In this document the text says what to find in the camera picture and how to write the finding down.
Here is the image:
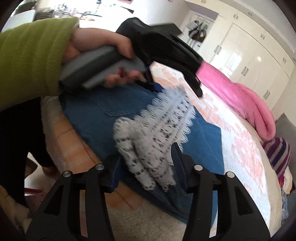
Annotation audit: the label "white wardrobe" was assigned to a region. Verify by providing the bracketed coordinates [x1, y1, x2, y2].
[183, 0, 292, 109]

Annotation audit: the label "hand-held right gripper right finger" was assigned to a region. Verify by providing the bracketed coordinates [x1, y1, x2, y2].
[171, 142, 271, 241]

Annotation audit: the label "red perforated slipper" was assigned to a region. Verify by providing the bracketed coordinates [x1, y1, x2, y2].
[24, 187, 43, 204]

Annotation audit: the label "blue pants with lace trim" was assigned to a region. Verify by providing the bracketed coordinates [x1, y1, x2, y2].
[59, 82, 225, 224]

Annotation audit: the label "person's left forearm green sleeve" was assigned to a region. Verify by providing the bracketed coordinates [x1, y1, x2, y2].
[0, 17, 80, 112]

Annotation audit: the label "pile of clothes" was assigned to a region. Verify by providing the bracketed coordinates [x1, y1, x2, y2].
[35, 3, 102, 19]

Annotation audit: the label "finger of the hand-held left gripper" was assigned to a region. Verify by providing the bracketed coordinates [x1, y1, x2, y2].
[135, 77, 166, 93]
[184, 67, 204, 98]

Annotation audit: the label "hanging bags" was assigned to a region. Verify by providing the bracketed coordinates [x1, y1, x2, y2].
[187, 20, 208, 43]

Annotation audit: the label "pink quilt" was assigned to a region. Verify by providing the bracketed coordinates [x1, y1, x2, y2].
[195, 62, 275, 141]

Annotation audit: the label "peach and white printed blanket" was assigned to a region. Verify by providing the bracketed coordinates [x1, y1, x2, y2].
[40, 62, 278, 241]

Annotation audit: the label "floral pillow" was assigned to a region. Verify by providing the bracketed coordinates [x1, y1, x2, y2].
[279, 167, 295, 195]

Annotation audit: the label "grey padded headboard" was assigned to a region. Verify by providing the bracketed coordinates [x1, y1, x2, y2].
[275, 113, 296, 144]

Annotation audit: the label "person's left hand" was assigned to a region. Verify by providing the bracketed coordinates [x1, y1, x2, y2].
[63, 27, 147, 88]

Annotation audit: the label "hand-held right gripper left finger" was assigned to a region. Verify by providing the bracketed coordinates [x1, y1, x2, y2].
[25, 155, 122, 241]

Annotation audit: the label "person's dark clothing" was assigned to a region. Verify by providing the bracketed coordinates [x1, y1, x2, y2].
[0, 97, 56, 209]

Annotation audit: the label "blue patterned cloth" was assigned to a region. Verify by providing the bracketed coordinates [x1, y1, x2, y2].
[281, 190, 290, 210]

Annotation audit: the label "striped pillow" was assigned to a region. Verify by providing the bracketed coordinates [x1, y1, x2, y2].
[262, 137, 292, 188]

